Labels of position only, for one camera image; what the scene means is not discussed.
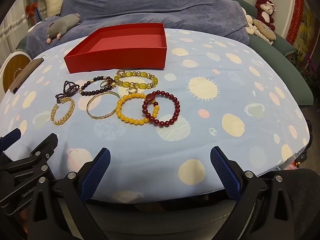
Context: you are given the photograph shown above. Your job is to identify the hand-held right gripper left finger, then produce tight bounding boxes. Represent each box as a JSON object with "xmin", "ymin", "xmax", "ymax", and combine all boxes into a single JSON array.
[{"xmin": 27, "ymin": 147, "xmax": 111, "ymax": 240}]

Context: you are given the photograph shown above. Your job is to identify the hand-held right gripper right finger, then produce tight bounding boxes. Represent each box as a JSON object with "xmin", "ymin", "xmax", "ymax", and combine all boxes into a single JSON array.
[{"xmin": 210, "ymin": 146, "xmax": 297, "ymax": 240}]

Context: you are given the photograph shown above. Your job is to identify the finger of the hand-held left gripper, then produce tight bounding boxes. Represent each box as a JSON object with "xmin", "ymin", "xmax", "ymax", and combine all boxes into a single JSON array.
[
  {"xmin": 0, "ymin": 133, "xmax": 59, "ymax": 179},
  {"xmin": 0, "ymin": 128, "xmax": 22, "ymax": 153}
]

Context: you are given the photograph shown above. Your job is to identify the gold chain bracelet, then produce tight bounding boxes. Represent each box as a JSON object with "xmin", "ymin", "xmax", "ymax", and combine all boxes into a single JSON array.
[{"xmin": 51, "ymin": 97, "xmax": 75, "ymax": 125}]

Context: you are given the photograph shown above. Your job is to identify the thin gold bangle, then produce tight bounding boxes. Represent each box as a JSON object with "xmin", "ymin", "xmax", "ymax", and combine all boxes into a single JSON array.
[{"xmin": 86, "ymin": 92, "xmax": 121, "ymax": 119}]

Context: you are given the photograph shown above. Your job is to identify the purple bead bracelet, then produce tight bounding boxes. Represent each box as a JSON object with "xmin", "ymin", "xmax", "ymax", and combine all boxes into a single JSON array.
[{"xmin": 55, "ymin": 80, "xmax": 80, "ymax": 103}]

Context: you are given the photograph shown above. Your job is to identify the yellow bead bracelet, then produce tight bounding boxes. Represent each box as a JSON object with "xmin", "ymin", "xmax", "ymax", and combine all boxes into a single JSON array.
[{"xmin": 116, "ymin": 93, "xmax": 160, "ymax": 125}]

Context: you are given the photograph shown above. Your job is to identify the dark bead bracelet gold charms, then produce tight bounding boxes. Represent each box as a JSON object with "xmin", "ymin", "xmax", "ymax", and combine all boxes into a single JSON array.
[{"xmin": 79, "ymin": 76, "xmax": 117, "ymax": 97}]

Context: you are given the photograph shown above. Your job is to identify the red bead bracelet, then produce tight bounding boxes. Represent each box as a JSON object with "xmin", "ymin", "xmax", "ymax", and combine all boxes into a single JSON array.
[{"xmin": 142, "ymin": 90, "xmax": 180, "ymax": 127}]

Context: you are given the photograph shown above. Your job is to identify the yellow-green bead bracelet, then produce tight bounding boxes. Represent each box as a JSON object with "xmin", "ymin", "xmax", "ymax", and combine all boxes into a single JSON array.
[{"xmin": 114, "ymin": 70, "xmax": 159, "ymax": 90}]

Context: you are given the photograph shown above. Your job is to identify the red cardboard box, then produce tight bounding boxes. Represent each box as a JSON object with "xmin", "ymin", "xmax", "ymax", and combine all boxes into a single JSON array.
[{"xmin": 64, "ymin": 23, "xmax": 167, "ymax": 74}]

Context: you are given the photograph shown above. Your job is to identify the planet print bedsheet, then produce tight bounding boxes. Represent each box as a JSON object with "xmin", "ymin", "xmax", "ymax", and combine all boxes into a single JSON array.
[{"xmin": 0, "ymin": 27, "xmax": 310, "ymax": 204}]

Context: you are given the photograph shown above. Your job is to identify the brown pouch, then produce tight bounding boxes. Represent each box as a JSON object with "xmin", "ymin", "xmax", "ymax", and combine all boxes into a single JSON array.
[{"xmin": 9, "ymin": 57, "xmax": 45, "ymax": 94}]

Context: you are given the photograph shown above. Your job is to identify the round wood-faced appliance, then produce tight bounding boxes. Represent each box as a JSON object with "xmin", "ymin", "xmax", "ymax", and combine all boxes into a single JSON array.
[{"xmin": 0, "ymin": 52, "xmax": 32, "ymax": 93}]

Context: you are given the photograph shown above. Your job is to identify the grey plush mouse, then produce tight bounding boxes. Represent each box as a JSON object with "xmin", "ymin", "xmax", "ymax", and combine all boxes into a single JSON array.
[{"xmin": 46, "ymin": 13, "xmax": 82, "ymax": 43}]

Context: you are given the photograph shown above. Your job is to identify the green sofa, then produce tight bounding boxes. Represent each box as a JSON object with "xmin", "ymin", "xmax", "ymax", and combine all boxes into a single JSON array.
[{"xmin": 229, "ymin": 0, "xmax": 314, "ymax": 105}]

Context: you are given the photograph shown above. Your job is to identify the red hanging ornament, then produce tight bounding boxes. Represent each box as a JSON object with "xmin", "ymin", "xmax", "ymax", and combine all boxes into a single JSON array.
[{"xmin": 25, "ymin": 2, "xmax": 38, "ymax": 15}]

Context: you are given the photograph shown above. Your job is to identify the green plant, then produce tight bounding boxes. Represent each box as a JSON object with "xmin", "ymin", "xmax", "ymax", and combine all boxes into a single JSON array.
[{"xmin": 287, "ymin": 52, "xmax": 320, "ymax": 90}]

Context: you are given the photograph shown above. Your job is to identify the beige plush toy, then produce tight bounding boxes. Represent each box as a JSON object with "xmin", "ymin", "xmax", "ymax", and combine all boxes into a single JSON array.
[{"xmin": 245, "ymin": 14, "xmax": 277, "ymax": 45}]

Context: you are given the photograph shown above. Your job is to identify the red monkey plush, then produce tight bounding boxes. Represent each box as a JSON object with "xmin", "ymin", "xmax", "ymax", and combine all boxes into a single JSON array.
[{"xmin": 255, "ymin": 0, "xmax": 276, "ymax": 32}]

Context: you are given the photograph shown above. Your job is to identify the blue velvet blanket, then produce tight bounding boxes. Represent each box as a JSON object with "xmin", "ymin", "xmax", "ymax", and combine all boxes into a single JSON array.
[{"xmin": 26, "ymin": 0, "xmax": 250, "ymax": 58}]

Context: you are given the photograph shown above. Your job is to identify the red-bordered wall poster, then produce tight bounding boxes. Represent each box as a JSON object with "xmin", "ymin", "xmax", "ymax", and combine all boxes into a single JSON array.
[{"xmin": 286, "ymin": 0, "xmax": 320, "ymax": 63}]

